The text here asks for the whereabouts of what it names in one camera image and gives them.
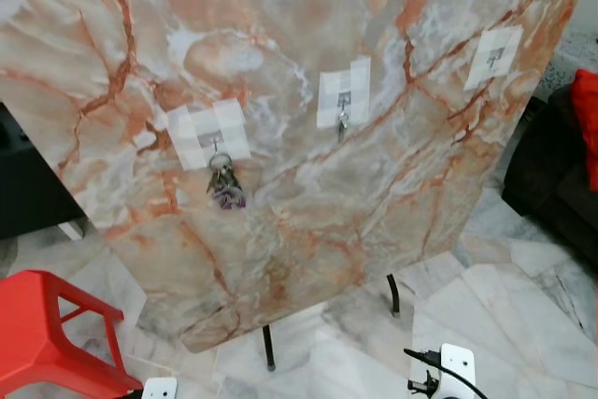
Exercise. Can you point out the red cushion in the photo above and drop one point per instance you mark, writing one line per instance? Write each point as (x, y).
(587, 128)

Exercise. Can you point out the black board stand leg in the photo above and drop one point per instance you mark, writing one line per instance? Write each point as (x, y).
(269, 348)
(393, 296)

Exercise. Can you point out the black low cabinet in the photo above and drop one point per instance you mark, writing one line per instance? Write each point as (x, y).
(28, 193)

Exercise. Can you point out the white cabinet leg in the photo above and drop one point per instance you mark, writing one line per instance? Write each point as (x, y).
(73, 228)

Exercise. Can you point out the bunch of keys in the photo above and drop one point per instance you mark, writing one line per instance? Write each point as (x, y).
(225, 189)

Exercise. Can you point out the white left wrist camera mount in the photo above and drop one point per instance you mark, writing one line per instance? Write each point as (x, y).
(159, 390)

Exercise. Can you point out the marble pattern board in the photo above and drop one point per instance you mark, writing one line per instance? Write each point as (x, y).
(327, 193)

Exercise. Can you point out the dark fabric sofa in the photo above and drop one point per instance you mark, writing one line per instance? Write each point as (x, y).
(551, 184)

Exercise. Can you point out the red plastic stool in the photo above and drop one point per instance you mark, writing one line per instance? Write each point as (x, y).
(33, 334)

